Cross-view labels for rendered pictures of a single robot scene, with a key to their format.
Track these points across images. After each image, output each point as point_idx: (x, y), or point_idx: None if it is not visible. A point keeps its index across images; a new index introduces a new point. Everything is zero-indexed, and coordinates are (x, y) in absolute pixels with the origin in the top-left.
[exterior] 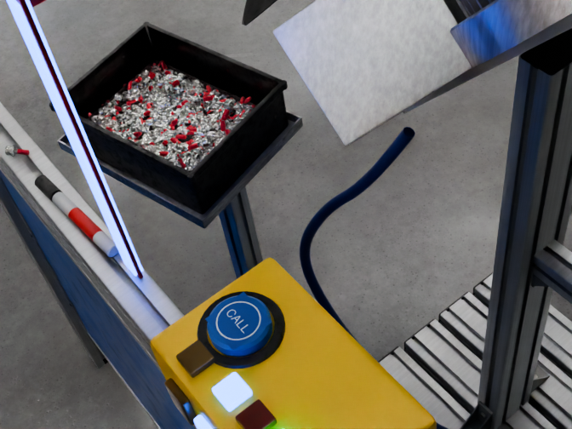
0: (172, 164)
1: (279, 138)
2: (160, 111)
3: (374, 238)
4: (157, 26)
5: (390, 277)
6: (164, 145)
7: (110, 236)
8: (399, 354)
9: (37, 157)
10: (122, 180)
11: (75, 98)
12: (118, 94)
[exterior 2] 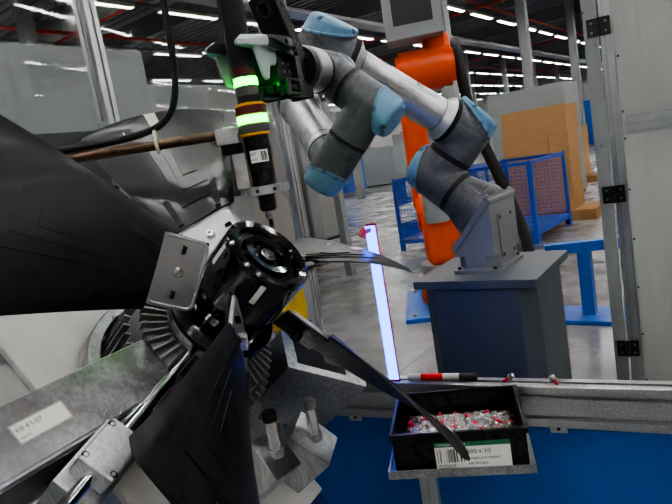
0: (412, 393)
1: (391, 458)
2: (468, 426)
3: None
4: (514, 427)
5: None
6: (444, 417)
7: (419, 382)
8: None
9: (496, 383)
10: None
11: (515, 399)
12: (508, 423)
